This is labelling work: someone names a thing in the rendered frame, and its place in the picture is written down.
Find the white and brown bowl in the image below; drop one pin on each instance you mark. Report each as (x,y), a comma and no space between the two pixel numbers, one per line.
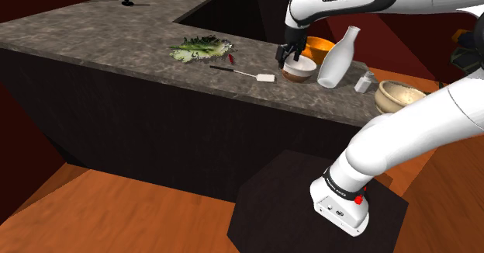
(300,70)

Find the dark kitchen counter cabinet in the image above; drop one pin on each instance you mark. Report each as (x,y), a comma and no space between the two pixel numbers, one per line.
(151,127)

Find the dark robot stand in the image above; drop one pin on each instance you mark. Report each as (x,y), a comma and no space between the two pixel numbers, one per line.
(280,214)

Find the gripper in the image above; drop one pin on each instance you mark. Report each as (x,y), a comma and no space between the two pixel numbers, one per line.
(292,45)

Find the orange bowl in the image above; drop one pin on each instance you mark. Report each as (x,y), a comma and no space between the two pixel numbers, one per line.
(317,48)

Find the white salt shaker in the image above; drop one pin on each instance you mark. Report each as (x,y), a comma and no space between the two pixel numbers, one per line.
(363,82)

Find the beige bowl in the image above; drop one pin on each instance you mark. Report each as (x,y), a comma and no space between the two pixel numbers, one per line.
(395,95)

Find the white bottle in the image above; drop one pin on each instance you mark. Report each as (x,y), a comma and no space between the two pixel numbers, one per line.
(337,59)

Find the small red pepper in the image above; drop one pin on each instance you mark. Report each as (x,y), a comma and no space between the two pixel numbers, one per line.
(231,58)

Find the green lettuce leaf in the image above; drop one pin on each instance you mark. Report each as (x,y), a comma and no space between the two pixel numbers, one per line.
(200,49)

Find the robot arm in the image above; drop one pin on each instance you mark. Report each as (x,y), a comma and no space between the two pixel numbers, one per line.
(408,131)

